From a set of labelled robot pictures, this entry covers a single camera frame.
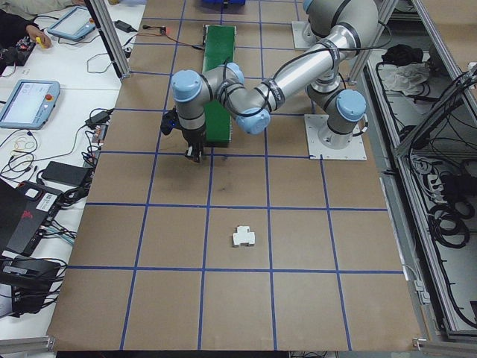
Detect forearm in black sleeve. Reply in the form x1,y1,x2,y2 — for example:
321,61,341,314
0,7,41,48

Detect bystander bare hand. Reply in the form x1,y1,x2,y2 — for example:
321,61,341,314
25,24,53,49

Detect green conveyor belt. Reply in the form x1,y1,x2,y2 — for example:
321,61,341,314
200,24,239,148

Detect small brown relay board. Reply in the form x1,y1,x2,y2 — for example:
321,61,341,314
90,124,110,145

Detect white plastic terminal block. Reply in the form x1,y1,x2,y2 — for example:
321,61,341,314
231,225,258,249

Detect small black power adapter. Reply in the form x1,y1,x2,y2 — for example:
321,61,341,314
84,109,114,128
113,19,139,33

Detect large black power brick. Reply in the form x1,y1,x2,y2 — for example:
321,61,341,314
40,160,93,186

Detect blue-grey teach pendant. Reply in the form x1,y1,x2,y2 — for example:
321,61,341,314
0,79,62,131
46,5,97,43

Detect yellow rubber bands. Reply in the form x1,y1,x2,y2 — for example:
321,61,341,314
10,136,39,155

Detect black computer with red logo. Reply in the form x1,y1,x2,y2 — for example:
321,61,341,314
0,180,63,257

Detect red and black device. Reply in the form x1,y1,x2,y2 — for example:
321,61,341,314
14,36,37,54

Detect beige cloth sleeve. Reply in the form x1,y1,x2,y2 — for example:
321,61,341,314
0,0,81,16

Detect black electronics box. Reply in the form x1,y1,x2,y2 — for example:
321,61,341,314
0,257,67,318

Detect white crumpled cloth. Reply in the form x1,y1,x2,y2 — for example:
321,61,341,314
383,61,434,96

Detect black crumpled cloth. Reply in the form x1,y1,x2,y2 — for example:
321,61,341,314
380,43,425,65

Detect white power strip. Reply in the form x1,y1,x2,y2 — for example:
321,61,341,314
412,156,450,197

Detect aluminium corner bar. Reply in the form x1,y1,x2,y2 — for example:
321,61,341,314
0,334,57,355
411,336,477,354

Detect black power supply box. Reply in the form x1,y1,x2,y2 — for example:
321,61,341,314
441,174,470,202

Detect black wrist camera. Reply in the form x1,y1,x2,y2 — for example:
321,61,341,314
159,107,180,136

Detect red and black wire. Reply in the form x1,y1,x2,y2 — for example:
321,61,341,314
136,28,206,51

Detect aluminium frame post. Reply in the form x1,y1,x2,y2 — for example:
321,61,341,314
348,0,397,82
83,0,132,80

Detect white square base plate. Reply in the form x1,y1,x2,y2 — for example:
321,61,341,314
304,113,368,161
291,21,321,51

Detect aluminium frame beam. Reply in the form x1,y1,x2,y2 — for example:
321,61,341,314
409,0,477,98

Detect coiled black cables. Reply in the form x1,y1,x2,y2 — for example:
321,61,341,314
426,201,476,249

